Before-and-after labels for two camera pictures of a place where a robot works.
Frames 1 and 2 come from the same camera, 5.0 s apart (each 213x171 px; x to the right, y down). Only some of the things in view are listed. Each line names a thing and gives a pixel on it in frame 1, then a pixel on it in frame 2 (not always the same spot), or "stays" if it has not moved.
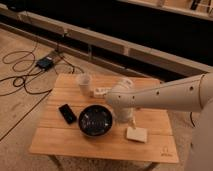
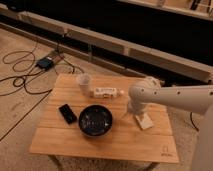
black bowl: (95, 120) stays
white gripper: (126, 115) -> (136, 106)
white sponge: (136, 134) -> (144, 120)
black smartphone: (67, 113) stays
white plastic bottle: (100, 91) stays
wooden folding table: (88, 126) stays
